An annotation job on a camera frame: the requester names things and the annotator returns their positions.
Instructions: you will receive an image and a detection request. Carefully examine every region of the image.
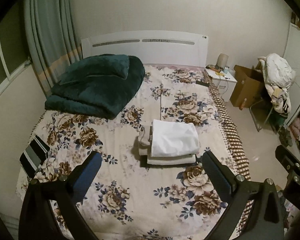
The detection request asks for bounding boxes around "white cloth garment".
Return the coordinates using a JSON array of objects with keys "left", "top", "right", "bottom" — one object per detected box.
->
[{"left": 151, "top": 119, "right": 200, "bottom": 158}]

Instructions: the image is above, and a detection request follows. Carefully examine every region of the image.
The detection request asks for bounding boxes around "pile of white clothes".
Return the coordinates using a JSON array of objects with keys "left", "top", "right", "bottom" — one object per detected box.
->
[{"left": 256, "top": 53, "right": 296, "bottom": 114}]

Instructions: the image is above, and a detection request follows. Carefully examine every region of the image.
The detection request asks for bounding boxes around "striped black grey item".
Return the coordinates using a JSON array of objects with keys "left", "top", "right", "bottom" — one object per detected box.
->
[{"left": 19, "top": 135, "right": 50, "bottom": 179}]

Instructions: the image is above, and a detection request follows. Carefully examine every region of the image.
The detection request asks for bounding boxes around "floral bed sheet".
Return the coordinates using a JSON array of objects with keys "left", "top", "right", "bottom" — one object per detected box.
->
[{"left": 32, "top": 65, "right": 250, "bottom": 239}]

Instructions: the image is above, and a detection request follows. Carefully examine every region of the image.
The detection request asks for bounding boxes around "brown cardboard box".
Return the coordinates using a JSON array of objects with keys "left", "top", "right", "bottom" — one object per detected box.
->
[{"left": 230, "top": 65, "right": 264, "bottom": 108}]

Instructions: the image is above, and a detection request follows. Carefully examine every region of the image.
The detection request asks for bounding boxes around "white nightstand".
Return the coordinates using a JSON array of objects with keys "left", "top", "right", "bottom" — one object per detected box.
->
[{"left": 205, "top": 68, "right": 237, "bottom": 102}]

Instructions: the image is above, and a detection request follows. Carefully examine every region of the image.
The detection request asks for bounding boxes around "cream folded garment bottom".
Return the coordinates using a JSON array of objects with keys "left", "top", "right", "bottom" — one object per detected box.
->
[{"left": 139, "top": 147, "right": 196, "bottom": 166}]

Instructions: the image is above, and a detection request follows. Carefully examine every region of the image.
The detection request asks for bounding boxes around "beige folded garment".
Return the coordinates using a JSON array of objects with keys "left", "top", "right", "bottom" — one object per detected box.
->
[{"left": 138, "top": 126, "right": 153, "bottom": 147}]

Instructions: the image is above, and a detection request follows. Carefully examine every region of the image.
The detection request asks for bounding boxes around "beige table lamp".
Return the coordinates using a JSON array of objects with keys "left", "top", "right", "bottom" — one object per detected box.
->
[{"left": 216, "top": 53, "right": 229, "bottom": 69}]

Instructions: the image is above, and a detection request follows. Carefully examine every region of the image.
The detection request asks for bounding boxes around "dark green folded blanket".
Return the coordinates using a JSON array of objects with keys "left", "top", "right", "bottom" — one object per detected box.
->
[{"left": 45, "top": 54, "right": 145, "bottom": 119}]

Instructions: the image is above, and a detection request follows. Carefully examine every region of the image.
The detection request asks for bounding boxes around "grey-green plaid curtain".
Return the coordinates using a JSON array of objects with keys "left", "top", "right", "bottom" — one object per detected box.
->
[{"left": 23, "top": 0, "right": 82, "bottom": 96}]

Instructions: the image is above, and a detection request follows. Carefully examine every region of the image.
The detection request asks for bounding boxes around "white bed headboard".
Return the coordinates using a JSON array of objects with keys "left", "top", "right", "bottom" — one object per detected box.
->
[{"left": 81, "top": 30, "right": 209, "bottom": 68}]

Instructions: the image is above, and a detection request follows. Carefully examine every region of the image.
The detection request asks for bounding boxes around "metal frame chair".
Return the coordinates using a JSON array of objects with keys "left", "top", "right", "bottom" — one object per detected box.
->
[{"left": 249, "top": 99, "right": 288, "bottom": 134}]

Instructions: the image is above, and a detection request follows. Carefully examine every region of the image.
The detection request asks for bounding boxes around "window with frame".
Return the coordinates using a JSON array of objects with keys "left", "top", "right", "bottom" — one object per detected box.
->
[{"left": 0, "top": 2, "right": 30, "bottom": 96}]

